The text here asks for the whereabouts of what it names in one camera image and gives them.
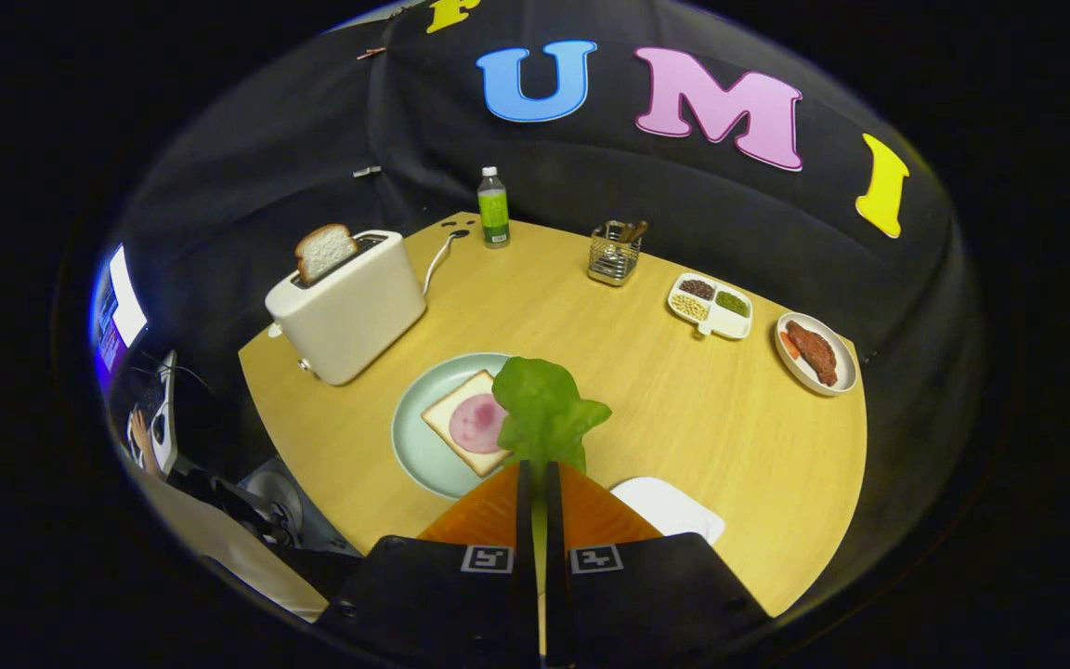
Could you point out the green lettuce leaf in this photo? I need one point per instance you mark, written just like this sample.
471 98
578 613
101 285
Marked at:
544 409

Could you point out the orange carrot piece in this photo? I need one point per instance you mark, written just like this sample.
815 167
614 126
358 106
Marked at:
789 345

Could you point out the person's beige clothing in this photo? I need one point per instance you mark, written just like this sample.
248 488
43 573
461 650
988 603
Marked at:
238 557

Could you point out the pink cloth clip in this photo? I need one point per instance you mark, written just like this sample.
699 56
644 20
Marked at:
371 53

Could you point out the black backdrop cloth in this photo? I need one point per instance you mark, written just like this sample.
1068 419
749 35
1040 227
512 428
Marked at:
591 177

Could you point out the white bread slice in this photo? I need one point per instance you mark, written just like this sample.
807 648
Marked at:
450 411

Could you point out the pink ham slice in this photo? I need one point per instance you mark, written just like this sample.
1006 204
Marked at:
475 426

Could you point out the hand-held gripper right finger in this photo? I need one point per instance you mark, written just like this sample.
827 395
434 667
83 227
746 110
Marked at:
554 530

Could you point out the green label drink bottle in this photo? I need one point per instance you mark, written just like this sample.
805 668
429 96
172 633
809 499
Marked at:
494 218

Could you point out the red meat slice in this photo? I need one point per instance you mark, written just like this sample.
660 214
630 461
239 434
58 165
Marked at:
814 353

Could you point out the white square plate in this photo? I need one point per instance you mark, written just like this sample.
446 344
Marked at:
674 506

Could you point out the white divided bean dish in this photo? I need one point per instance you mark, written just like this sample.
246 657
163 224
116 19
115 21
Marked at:
730 323

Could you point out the pale green round plate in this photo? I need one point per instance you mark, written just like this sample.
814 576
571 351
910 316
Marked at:
419 446

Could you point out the computer monitor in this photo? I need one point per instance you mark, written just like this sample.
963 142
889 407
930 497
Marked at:
122 307

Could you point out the white round meat plate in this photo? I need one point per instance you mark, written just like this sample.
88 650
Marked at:
793 370

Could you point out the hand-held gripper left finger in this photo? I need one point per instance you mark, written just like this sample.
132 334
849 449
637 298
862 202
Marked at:
524 530

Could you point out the white toaster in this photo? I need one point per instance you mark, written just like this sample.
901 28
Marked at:
349 316

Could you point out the silver cloth clip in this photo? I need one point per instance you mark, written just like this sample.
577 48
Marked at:
368 171

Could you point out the toasted bread slice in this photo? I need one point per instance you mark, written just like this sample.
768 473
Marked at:
323 251

